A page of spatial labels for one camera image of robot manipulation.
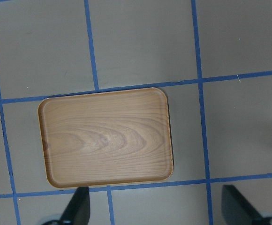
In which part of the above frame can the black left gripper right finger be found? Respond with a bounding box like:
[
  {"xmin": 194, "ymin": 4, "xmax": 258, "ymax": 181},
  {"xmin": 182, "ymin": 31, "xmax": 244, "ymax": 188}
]
[{"xmin": 221, "ymin": 185, "xmax": 263, "ymax": 225}]

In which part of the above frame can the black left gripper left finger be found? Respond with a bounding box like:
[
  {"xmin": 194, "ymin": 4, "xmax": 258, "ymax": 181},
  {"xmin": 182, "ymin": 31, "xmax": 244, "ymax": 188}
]
[{"xmin": 60, "ymin": 187, "xmax": 91, "ymax": 225}]

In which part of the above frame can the wooden tray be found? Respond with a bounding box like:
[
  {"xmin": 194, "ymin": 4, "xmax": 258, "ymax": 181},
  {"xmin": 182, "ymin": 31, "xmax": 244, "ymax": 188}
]
[{"xmin": 38, "ymin": 87, "xmax": 174, "ymax": 188}]

